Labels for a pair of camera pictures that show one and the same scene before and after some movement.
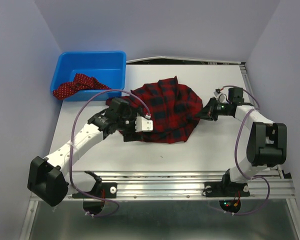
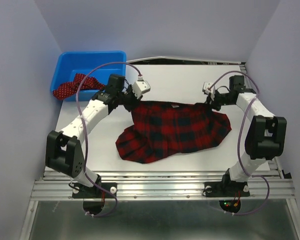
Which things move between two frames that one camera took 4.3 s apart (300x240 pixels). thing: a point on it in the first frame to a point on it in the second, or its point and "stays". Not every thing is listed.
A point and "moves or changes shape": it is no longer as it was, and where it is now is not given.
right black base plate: [224, 189] stays
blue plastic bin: [109, 67] stays
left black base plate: [109, 190] stays
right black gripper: [208, 112] to [213, 103]
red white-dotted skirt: [81, 82] stays
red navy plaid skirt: [169, 111] moves or changes shape
